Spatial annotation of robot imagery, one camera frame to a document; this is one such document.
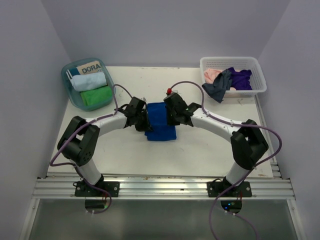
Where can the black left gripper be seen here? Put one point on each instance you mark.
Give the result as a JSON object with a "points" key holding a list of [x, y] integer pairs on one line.
{"points": [[146, 126]]}

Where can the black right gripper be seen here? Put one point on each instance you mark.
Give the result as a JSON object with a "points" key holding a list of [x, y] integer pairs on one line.
{"points": [[169, 121]]}

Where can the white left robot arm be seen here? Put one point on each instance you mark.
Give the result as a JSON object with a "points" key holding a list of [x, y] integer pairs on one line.
{"points": [[79, 140]]}

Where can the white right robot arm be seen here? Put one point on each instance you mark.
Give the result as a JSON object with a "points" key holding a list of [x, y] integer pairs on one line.
{"points": [[247, 141]]}

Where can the green rolled towel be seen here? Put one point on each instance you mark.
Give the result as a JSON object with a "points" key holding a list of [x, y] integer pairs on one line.
{"points": [[96, 96]]}

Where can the pink towel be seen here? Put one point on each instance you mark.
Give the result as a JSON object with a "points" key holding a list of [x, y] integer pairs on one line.
{"points": [[210, 75]]}

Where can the dark grey towel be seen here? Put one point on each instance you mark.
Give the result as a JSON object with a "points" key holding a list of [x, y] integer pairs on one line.
{"points": [[218, 88]]}

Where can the teal plastic bin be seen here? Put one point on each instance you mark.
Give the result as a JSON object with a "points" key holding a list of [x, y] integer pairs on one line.
{"points": [[74, 96]]}

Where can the beige DORA towel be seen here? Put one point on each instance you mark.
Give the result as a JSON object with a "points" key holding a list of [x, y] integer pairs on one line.
{"points": [[89, 68]]}

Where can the light blue rolled towel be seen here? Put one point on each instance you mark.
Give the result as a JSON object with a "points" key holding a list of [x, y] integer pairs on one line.
{"points": [[87, 82]]}

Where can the purple towel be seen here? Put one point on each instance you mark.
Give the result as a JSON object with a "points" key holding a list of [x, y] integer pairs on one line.
{"points": [[240, 80]]}

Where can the teal white striped towel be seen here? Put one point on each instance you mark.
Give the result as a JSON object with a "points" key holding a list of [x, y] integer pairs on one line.
{"points": [[72, 72]]}

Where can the white plastic basket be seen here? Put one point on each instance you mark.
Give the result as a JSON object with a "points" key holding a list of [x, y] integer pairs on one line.
{"points": [[221, 63]]}

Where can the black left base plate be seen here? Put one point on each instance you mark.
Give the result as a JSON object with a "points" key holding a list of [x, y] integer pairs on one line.
{"points": [[83, 190]]}

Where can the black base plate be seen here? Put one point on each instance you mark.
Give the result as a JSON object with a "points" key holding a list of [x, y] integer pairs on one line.
{"points": [[217, 186], [83, 190]]}

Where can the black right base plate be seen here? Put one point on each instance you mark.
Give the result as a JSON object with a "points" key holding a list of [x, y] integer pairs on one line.
{"points": [[217, 186]]}

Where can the aluminium mounting rail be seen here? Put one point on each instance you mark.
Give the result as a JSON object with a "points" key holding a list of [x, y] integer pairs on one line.
{"points": [[161, 187]]}

